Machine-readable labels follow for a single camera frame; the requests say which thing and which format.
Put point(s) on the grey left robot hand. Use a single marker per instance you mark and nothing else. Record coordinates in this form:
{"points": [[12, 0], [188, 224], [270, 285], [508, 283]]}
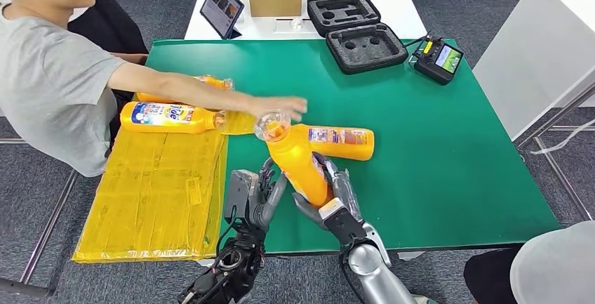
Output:
{"points": [[267, 199]]}

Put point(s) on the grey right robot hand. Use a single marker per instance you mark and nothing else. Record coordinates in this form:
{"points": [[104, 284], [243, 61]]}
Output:
{"points": [[344, 190]]}

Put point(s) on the orange detergent bottle clear cap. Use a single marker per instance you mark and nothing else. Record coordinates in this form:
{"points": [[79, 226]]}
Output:
{"points": [[172, 118], [297, 162], [344, 143], [218, 82]]}

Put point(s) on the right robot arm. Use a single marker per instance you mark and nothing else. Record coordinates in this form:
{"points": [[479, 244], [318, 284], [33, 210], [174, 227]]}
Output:
{"points": [[372, 269]]}

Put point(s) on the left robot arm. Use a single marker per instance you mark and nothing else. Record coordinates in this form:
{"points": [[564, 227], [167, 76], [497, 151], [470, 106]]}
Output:
{"points": [[228, 264]]}

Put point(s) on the white tape piece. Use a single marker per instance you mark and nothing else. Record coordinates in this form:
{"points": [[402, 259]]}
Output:
{"points": [[411, 255], [206, 262]]}

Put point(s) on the yellow plastic sheet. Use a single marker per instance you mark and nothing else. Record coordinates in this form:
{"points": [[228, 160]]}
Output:
{"points": [[148, 190]]}

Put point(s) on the black foam-lined carrying case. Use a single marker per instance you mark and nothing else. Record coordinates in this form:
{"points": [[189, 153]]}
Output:
{"points": [[365, 50]]}

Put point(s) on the black remote controller with screen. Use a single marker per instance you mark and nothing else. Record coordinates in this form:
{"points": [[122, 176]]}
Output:
{"points": [[434, 63]]}

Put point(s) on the small white plastic holder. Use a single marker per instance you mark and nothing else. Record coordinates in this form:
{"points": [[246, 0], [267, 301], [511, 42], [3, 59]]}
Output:
{"points": [[296, 25]]}

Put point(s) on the black tablet with stand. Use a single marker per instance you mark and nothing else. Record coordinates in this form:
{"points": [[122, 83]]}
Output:
{"points": [[221, 9]]}

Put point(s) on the person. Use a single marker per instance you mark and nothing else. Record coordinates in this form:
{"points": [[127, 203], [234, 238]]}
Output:
{"points": [[553, 269], [109, 27], [51, 83]]}

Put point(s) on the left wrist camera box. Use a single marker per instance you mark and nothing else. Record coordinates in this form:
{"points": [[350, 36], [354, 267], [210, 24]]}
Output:
{"points": [[239, 195]]}

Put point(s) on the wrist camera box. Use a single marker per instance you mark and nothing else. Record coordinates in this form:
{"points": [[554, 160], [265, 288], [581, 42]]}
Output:
{"points": [[239, 195], [341, 223]]}

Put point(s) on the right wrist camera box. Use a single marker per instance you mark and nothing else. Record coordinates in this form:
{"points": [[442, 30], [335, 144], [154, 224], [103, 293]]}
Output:
{"points": [[341, 223]]}

